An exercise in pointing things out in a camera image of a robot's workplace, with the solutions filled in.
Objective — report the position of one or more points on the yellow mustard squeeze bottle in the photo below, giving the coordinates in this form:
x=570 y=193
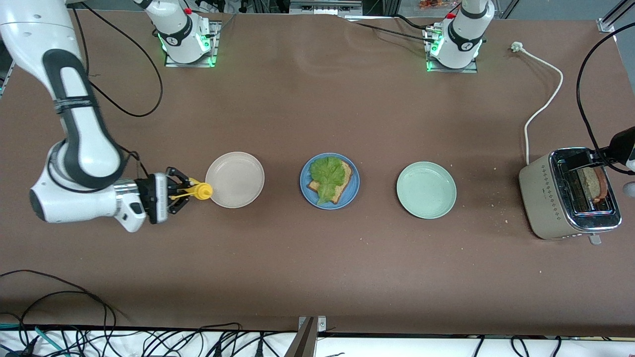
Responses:
x=202 y=191

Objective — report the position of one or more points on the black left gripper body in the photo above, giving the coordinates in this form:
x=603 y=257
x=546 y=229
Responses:
x=621 y=144

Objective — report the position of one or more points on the brown table cover sheet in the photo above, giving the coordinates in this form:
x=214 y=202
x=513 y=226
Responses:
x=317 y=267

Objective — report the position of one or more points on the grey metal bar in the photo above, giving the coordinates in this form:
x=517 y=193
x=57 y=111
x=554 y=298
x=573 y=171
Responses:
x=302 y=344

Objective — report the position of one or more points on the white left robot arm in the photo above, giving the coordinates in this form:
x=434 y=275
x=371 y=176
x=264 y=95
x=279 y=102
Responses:
x=461 y=39

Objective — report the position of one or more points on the beige chrome toaster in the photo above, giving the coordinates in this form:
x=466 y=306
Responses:
x=545 y=198

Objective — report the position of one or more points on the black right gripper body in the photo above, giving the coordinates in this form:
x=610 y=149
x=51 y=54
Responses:
x=145 y=194

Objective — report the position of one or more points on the pale green round plate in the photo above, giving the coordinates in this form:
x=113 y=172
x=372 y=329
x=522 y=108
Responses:
x=426 y=190

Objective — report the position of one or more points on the brown bread slice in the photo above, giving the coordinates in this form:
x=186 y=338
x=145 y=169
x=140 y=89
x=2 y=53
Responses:
x=595 y=186
x=349 y=176

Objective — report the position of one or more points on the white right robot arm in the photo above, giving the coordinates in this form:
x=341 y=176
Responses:
x=74 y=148

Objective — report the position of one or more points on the beige round plate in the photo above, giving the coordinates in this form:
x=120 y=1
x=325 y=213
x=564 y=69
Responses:
x=234 y=179

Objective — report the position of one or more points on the aluminium frame profile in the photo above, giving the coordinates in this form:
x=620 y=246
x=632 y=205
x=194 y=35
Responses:
x=612 y=17

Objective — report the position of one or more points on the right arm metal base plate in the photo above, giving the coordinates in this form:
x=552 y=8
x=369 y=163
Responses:
x=171 y=63

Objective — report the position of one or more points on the silver corner bracket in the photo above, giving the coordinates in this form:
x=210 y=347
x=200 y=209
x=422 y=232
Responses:
x=321 y=323

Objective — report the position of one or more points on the green lettuce leaf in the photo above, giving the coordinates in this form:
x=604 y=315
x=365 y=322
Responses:
x=327 y=173

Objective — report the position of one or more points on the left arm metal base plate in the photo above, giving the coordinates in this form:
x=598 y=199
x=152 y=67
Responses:
x=469 y=70

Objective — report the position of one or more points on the grey equipment box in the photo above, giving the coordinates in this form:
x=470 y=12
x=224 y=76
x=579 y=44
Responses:
x=325 y=7

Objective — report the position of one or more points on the orange snack packet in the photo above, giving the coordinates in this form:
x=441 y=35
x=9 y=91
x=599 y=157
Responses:
x=431 y=4

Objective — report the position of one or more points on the blue round plate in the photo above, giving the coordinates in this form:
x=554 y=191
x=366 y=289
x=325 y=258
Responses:
x=349 y=196

